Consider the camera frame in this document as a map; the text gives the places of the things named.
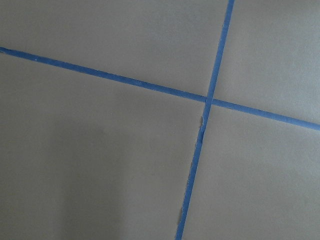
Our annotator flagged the blue tape line lengthwise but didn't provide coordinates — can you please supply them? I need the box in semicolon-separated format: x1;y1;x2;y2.
0;47;320;131

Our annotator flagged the blue tape line crosswise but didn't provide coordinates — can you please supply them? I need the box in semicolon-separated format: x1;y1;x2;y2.
174;0;235;240

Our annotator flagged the brown paper table cover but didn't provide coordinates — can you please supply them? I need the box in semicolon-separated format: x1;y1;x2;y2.
0;0;320;240

